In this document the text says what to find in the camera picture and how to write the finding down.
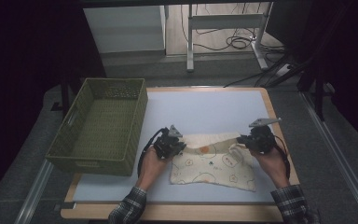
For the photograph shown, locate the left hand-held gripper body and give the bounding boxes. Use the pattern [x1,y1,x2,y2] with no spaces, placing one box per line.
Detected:
[152,124,185,161]

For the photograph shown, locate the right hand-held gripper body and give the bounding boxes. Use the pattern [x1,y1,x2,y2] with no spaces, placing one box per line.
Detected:
[244,117,283,155]

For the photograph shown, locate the cream printed cloth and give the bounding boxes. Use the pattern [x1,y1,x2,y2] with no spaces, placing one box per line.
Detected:
[169,132,257,193]

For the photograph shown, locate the green woven basket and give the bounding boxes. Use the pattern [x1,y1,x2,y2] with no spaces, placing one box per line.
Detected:
[45,77,149,177]

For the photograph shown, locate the person's left hand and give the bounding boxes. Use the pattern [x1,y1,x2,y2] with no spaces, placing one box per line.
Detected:
[136,145,172,191]

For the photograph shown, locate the person's right hand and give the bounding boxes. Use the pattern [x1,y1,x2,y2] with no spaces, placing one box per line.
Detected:
[250,145,291,189]

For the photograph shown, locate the light grey foam mat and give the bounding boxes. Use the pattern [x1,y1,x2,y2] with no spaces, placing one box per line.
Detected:
[72,90,281,204]

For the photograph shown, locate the white power strip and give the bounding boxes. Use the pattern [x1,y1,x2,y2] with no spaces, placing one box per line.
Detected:
[274,63,294,77]

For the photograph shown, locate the black stand leg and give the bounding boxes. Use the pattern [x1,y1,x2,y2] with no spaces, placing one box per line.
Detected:
[50,73,73,119]

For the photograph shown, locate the white cabinet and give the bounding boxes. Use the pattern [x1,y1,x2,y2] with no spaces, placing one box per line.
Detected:
[83,5,167,59]

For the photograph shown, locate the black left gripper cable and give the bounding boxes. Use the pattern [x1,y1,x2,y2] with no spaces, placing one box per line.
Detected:
[137,127,166,179]

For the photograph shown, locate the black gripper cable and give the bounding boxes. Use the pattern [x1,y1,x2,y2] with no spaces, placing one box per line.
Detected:
[273,134,292,181]
[137,127,166,179]

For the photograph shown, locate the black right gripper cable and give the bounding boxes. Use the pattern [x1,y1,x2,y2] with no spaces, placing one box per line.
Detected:
[273,134,292,181]

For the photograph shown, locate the metal floor rail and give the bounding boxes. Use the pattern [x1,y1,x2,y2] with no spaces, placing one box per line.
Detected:
[13,160,55,224]
[299,91,358,224]

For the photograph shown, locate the coiled black floor cables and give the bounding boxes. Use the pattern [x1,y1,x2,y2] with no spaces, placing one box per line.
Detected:
[180,3,285,63]

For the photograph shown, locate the white desk frame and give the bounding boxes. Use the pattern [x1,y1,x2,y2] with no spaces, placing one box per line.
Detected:
[186,2,274,73]

